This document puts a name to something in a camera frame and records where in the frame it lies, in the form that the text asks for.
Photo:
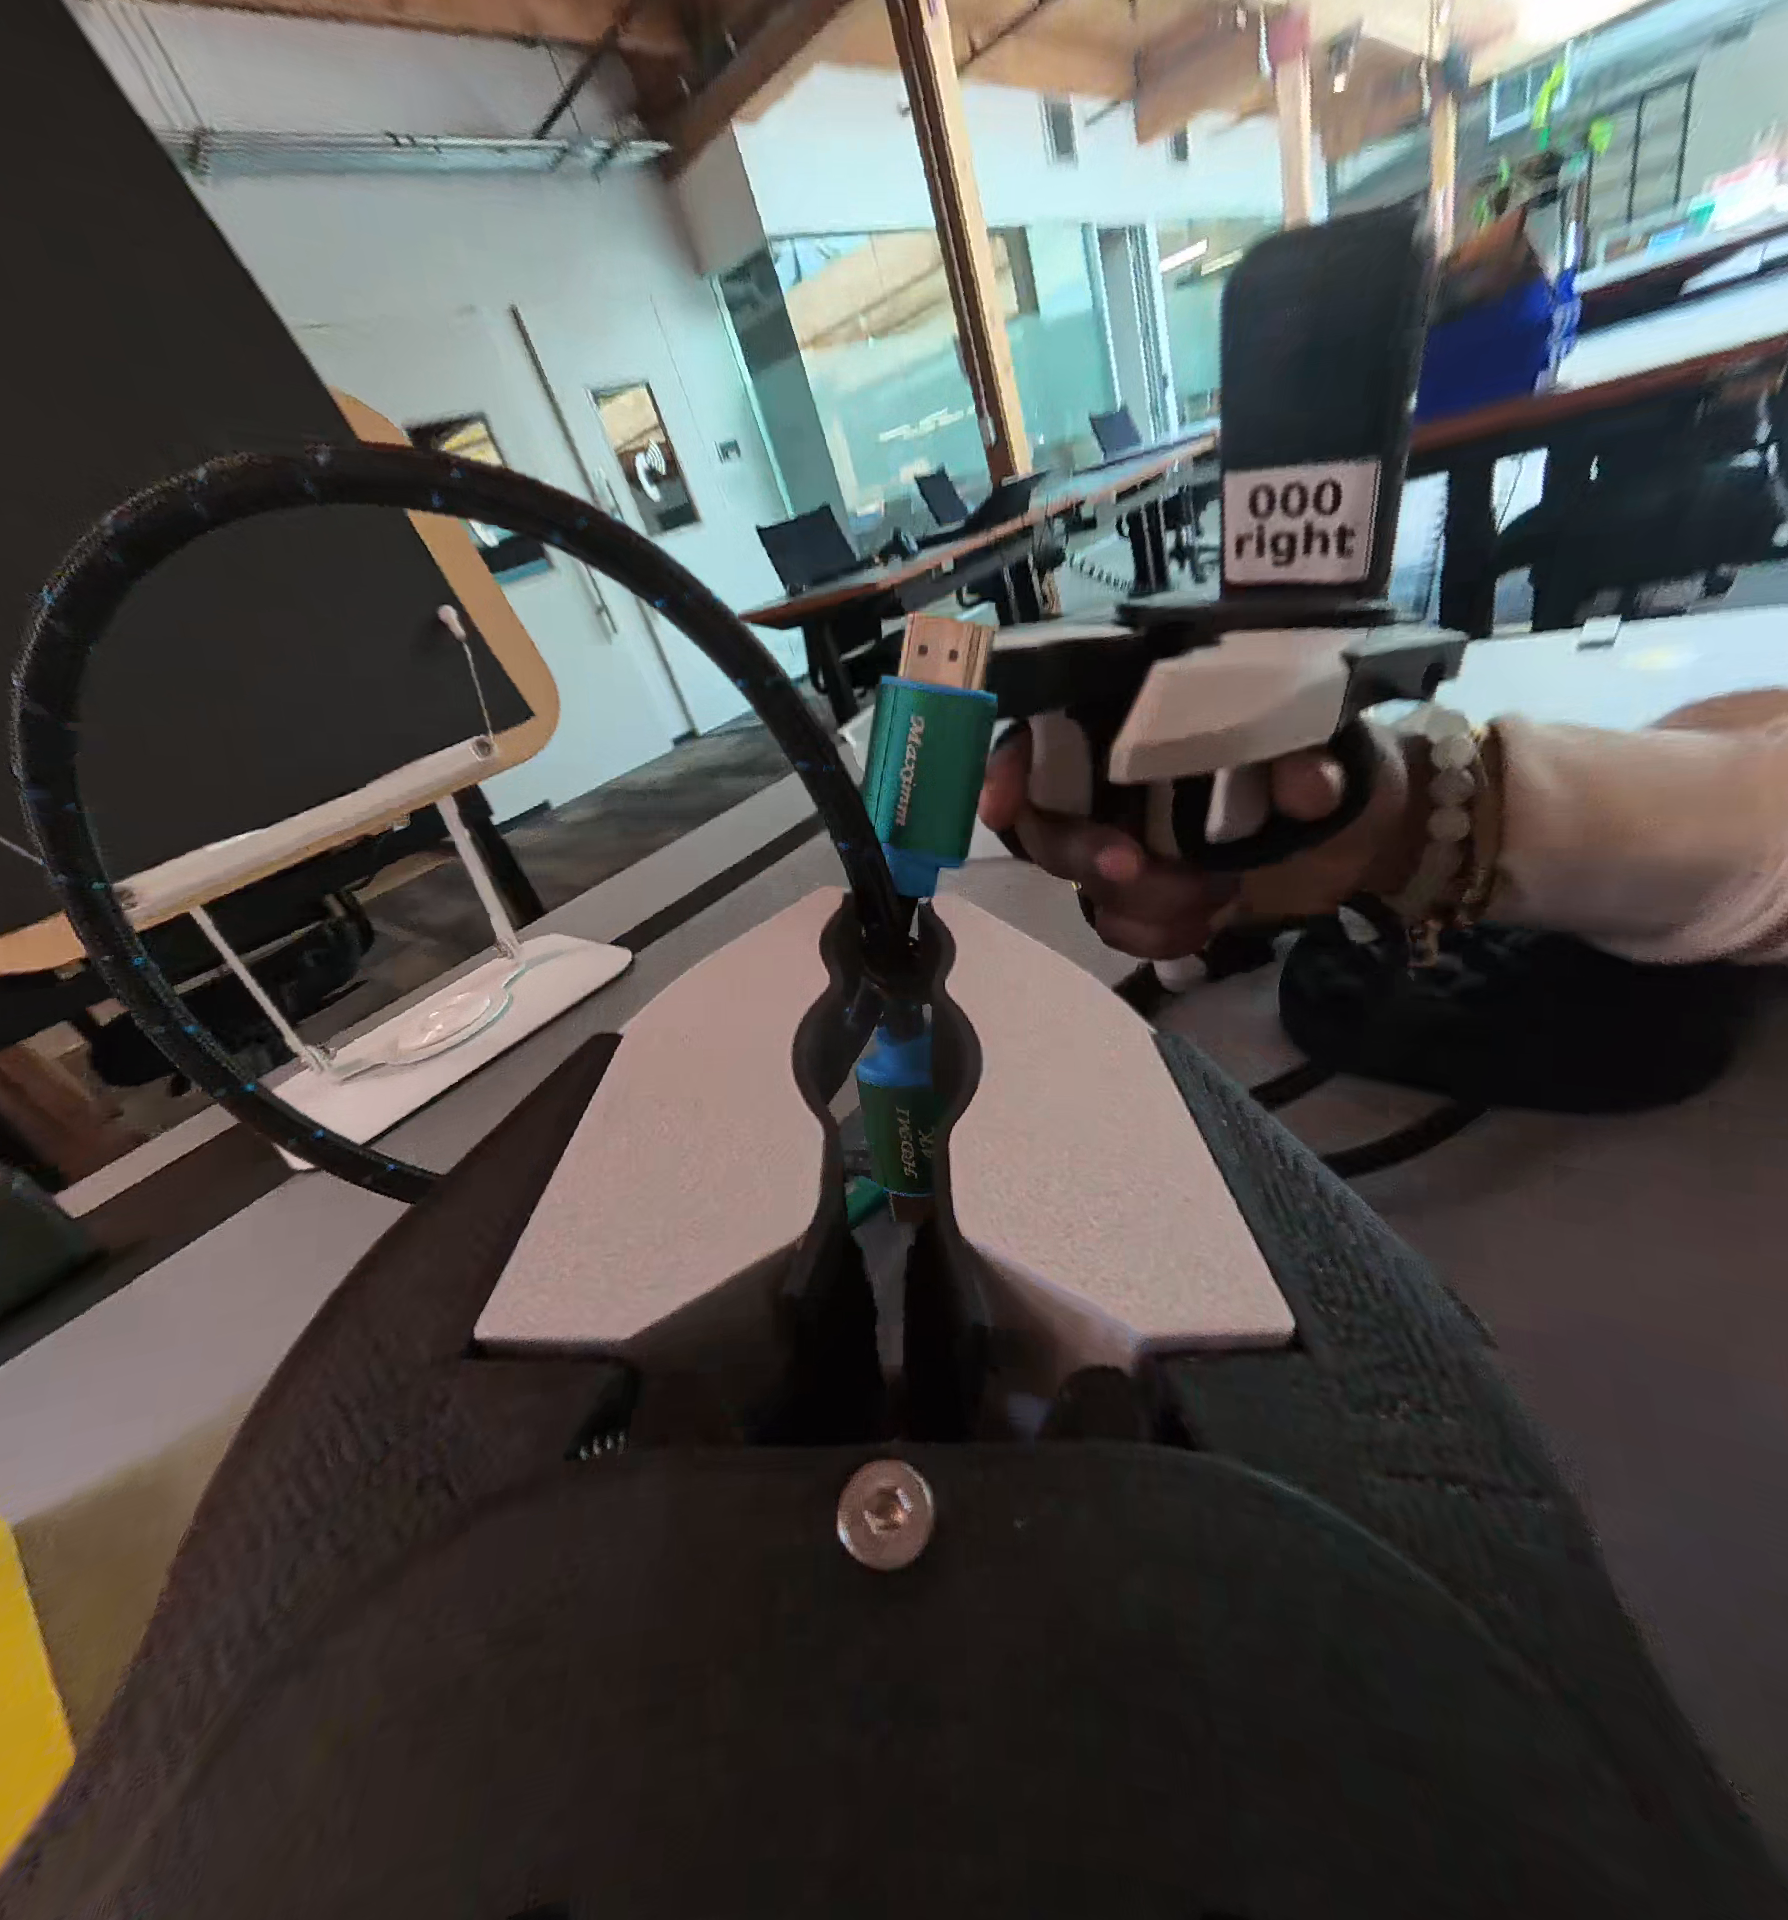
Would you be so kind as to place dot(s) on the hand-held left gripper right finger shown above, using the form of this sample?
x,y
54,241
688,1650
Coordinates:
x,y
1104,1185

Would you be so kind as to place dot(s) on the small black box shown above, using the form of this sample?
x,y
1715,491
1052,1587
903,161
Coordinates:
x,y
2,1259

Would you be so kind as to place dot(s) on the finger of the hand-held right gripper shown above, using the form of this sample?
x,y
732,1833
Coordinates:
x,y
1060,641

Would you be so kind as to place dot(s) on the black office chair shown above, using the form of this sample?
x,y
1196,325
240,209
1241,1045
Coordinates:
x,y
808,548
1735,449

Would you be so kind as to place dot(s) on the black board on white stand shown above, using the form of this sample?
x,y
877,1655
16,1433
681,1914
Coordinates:
x,y
160,526

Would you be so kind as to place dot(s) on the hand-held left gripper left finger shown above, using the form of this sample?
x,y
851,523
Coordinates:
x,y
654,1185

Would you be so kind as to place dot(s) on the person's right hand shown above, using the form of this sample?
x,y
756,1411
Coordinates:
x,y
1210,907

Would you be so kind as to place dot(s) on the wooden office table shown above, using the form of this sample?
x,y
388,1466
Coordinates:
x,y
1585,390
985,526

